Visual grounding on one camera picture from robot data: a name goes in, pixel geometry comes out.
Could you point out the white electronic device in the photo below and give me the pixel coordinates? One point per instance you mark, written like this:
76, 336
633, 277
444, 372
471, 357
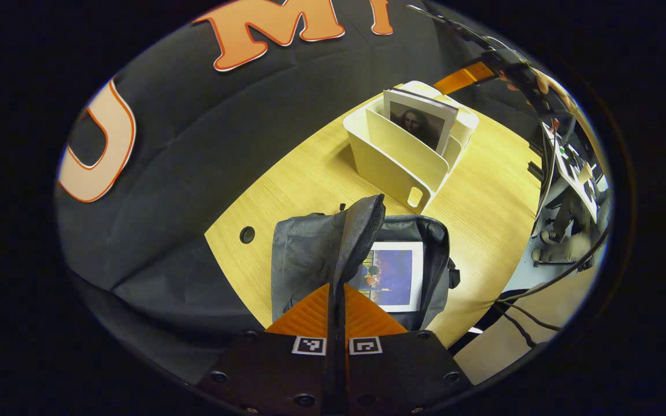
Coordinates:
578, 179

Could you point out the blue book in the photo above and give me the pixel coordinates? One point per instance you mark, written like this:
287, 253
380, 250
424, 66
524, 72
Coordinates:
393, 277

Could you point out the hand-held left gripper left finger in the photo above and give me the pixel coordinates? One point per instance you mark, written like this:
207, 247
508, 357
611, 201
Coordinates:
275, 370

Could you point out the grey schoolbag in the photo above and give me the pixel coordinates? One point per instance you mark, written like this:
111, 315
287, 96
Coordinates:
304, 254

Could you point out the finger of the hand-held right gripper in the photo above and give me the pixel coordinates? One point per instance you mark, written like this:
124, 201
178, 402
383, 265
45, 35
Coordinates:
465, 77

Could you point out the white bookshelf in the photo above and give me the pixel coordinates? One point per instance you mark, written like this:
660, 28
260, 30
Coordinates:
391, 156

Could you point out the white book with portrait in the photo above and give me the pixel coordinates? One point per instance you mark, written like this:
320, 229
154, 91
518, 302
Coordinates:
420, 121

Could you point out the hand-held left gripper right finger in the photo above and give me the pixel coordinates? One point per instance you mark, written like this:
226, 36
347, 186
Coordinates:
402, 370

